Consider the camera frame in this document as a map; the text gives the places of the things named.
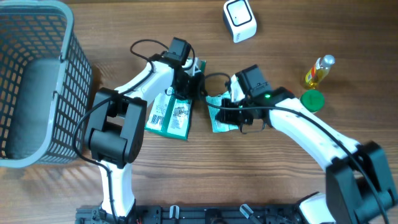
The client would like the light teal small packet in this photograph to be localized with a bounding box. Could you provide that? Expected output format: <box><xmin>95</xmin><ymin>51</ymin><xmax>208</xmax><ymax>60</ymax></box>
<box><xmin>205</xmin><ymin>91</ymin><xmax>240</xmax><ymax>134</ymax></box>

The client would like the green 3M gloves package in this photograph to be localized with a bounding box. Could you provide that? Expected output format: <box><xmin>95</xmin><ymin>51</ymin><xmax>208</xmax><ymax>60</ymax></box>
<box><xmin>144</xmin><ymin>58</ymin><xmax>207</xmax><ymax>141</ymax></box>

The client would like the green lid white jar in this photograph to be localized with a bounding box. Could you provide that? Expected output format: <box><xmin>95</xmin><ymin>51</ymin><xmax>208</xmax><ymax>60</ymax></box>
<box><xmin>300</xmin><ymin>90</ymin><xmax>325</xmax><ymax>113</ymax></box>

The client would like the yellow liquid bottle silver cap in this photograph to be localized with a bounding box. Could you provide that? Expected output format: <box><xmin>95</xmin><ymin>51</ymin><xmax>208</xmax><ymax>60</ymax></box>
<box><xmin>303</xmin><ymin>55</ymin><xmax>335</xmax><ymax>90</ymax></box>

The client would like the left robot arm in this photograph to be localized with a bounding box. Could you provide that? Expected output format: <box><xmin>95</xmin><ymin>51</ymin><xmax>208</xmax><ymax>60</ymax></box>
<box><xmin>84</xmin><ymin>37</ymin><xmax>203</xmax><ymax>223</ymax></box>

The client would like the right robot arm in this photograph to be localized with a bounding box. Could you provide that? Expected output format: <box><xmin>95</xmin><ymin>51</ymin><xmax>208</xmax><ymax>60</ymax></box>
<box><xmin>216</xmin><ymin>65</ymin><xmax>397</xmax><ymax>223</ymax></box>

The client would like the white barcode scanner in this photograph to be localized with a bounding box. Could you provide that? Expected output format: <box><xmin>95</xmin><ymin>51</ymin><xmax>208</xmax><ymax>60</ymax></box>
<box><xmin>223</xmin><ymin>0</ymin><xmax>257</xmax><ymax>44</ymax></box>

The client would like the grey plastic mesh basket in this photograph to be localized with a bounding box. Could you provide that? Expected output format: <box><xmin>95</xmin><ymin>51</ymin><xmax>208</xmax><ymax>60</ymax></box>
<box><xmin>1</xmin><ymin>1</ymin><xmax>94</xmax><ymax>168</ymax></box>

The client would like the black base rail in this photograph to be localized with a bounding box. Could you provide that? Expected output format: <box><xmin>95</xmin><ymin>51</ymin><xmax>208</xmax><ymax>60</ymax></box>
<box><xmin>75</xmin><ymin>203</ymin><xmax>304</xmax><ymax>224</ymax></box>

